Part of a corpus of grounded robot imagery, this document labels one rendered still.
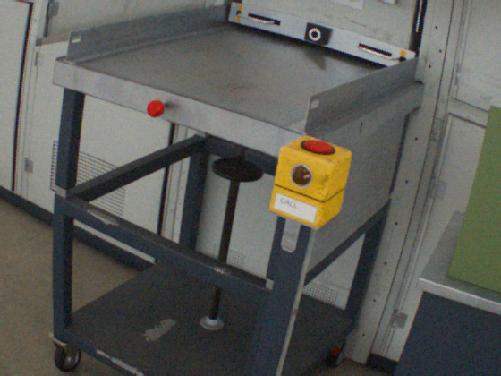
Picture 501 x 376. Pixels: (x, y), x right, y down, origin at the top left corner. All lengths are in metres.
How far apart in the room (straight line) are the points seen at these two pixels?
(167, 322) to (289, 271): 0.85
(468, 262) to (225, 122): 0.52
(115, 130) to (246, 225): 0.50
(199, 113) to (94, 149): 1.10
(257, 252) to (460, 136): 0.72
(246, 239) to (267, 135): 0.94
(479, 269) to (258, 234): 1.18
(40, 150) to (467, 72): 1.50
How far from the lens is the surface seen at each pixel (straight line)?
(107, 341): 1.87
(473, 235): 1.14
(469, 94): 1.89
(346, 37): 1.98
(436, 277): 1.16
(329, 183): 1.07
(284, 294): 1.18
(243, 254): 2.29
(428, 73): 1.94
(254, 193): 2.21
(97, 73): 1.55
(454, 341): 1.19
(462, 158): 1.93
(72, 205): 1.70
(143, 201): 2.41
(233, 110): 1.38
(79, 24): 1.88
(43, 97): 2.61
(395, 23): 1.94
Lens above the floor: 1.26
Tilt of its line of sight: 22 degrees down
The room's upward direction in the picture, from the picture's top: 10 degrees clockwise
